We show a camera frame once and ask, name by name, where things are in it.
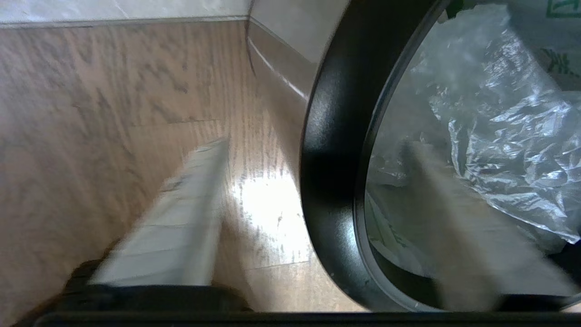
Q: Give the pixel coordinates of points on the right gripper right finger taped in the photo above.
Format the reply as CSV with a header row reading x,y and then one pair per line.
x,y
463,236

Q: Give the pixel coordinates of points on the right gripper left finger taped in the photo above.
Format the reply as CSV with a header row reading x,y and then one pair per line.
x,y
181,227

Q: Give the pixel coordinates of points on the translucent green-printed trash bag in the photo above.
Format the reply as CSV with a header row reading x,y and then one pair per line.
x,y
499,113

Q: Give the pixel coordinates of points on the steel bin shell black rim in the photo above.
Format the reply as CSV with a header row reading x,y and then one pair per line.
x,y
331,136

